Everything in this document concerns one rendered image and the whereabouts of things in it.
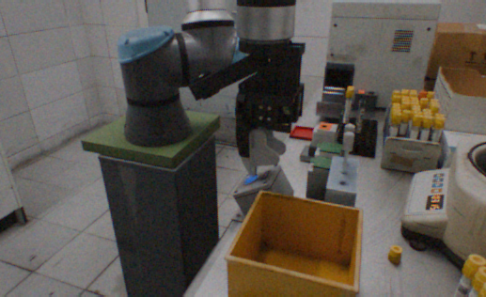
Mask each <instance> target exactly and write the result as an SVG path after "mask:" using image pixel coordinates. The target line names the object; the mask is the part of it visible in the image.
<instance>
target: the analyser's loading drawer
mask: <svg viewBox="0 0 486 297"><path fill-rule="evenodd" d="M346 92H347V89H345V88H339V87H325V88H324V92H322V98H321V100H320V101H317V108H316V116H319V117H331V118H333V117H338V118H340V115H341V112H342V107H343V105H344V103H345V101H346Z"/></svg>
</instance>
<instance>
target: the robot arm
mask: <svg viewBox="0 0 486 297"><path fill-rule="evenodd" d="M295 5H296V0H237V27H234V20H233V19H232V17H231V16H230V15H229V14H228V13H226V0H185V6H186V13H187V15H186V17H185V18H184V20H182V23H181V30H182V32H177V33H174V30H173V29H172V27H171V26H170V25H154V26H149V27H145V28H140V29H137V30H134V31H130V32H127V33H125V34H124V35H122V36H121V37H119V39H118V62H119V63H120V71H121V75H122V81H123V85H124V89H125V93H126V98H127V103H128V108H127V113H126V123H125V124H124V134H125V138H126V140H127V141H128V142H130V143H131V144H134V145H136V146H139V147H144V148H157V147H163V146H167V145H171V144H173V143H176V142H180V141H181V140H183V139H184V138H185V137H187V136H189V135H190V133H191V120H190V118H188V117H187V115H186V113H185V111H184V106H183V105H182V102H181V100H180V88H183V87H189V88H190V91H191V93H192V95H193V96H194V98H195V100H196V101H199V100H201V99H203V101H205V100H207V99H208V98H212V97H213V96H214V95H216V94H217V93H219V92H220V89H223V88H225V87H227V86H230V85H232V84H233V83H237V82H239V81H240V80H242V79H243V78H244V77H247V78H246V79H244V81H242V82H241V83H239V93H238V95H237V97H236V107H235V118H236V129H235V135H236V142H237V147H238V150H239V156H241V160H242V161H243V164H244V167H245V168H246V170H247V171H248V173H249V174H250V177H255V176H256V174H257V170H258V166H259V165H277V164H279V162H280V157H279V155H282V154H285V153H286V144H285V143H284V142H281V141H280V140H279V139H278V138H276V137H275V136H274V131H275V132H281V133H291V124H292V123H297V122H298V118H299V117H302V114H303V105H304V94H305V83H302V82H300V76H301V65H302V55H303V54H304V53H305V52H306V43H305V42H292V38H293V34H294V19H295V7H296V6H295ZM245 54H249V55H247V56H245ZM269 59H270V61H269ZM254 73H256V74H254ZM252 74H254V75H252ZM250 75H252V76H250ZM249 76H250V77H249ZM300 97H301V100H300ZM299 108H300V109H299ZM288 124H289V125H288Z"/></svg>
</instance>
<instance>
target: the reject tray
mask: <svg viewBox="0 0 486 297"><path fill-rule="evenodd" d="M313 130H315V128H311V127H306V126H300V125H295V126H294V128H293V129H292V131H291V133H290V136H289V137H290V138H295V139H301V140H306V141H311V142H312V134H313Z"/></svg>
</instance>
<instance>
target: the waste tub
mask: <svg viewBox="0 0 486 297"><path fill-rule="evenodd" d="M363 220H364V214H363V210H361V209H357V208H352V207H348V206H343V205H338V204H334V203H325V202H320V201H317V200H311V199H307V198H302V197H299V196H293V195H281V194H277V193H272V192H268V191H262V190H260V191H259V193H258V195H257V198H256V200H255V201H254V203H253V204H252V206H251V207H250V211H249V213H248V214H246V216H245V218H244V221H243V224H242V225H241V226H240V228H239V230H238V233H237V234H236V236H235V238H234V239H233V241H232V245H231V246H230V247H229V249H228V250H227V252H226V255H225V257H224V259H225V260H226V261H227V297H355V295H356V294H359V292H360V264H361V249H362V235H363Z"/></svg>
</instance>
